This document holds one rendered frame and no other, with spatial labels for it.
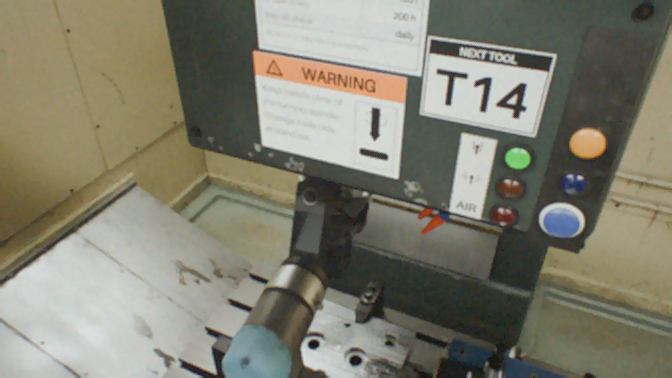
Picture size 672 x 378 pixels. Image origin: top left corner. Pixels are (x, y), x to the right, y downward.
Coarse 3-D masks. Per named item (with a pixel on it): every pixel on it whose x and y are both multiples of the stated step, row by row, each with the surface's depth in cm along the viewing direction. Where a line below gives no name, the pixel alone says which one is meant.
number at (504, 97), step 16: (480, 80) 41; (496, 80) 41; (512, 80) 40; (528, 80) 40; (480, 96) 42; (496, 96) 41; (512, 96) 41; (528, 96) 40; (464, 112) 43; (480, 112) 43; (496, 112) 42; (512, 112) 42; (528, 112) 41
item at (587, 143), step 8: (576, 136) 40; (584, 136) 40; (592, 136) 39; (600, 136) 39; (576, 144) 40; (584, 144) 40; (592, 144) 40; (600, 144) 39; (576, 152) 41; (584, 152) 40; (592, 152) 40; (600, 152) 40
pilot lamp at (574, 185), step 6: (564, 180) 42; (570, 180) 42; (576, 180) 42; (582, 180) 42; (564, 186) 43; (570, 186) 42; (576, 186) 42; (582, 186) 42; (570, 192) 43; (576, 192) 42; (582, 192) 42
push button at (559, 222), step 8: (560, 208) 44; (544, 216) 45; (552, 216) 44; (560, 216) 44; (568, 216) 44; (576, 216) 44; (544, 224) 45; (552, 224) 45; (560, 224) 44; (568, 224) 44; (576, 224) 44; (552, 232) 45; (560, 232) 45; (568, 232) 44; (576, 232) 44
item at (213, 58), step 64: (192, 0) 49; (448, 0) 39; (512, 0) 37; (576, 0) 36; (640, 0) 34; (192, 64) 54; (576, 64) 38; (192, 128) 58; (256, 128) 55; (448, 128) 45; (384, 192) 52; (448, 192) 49
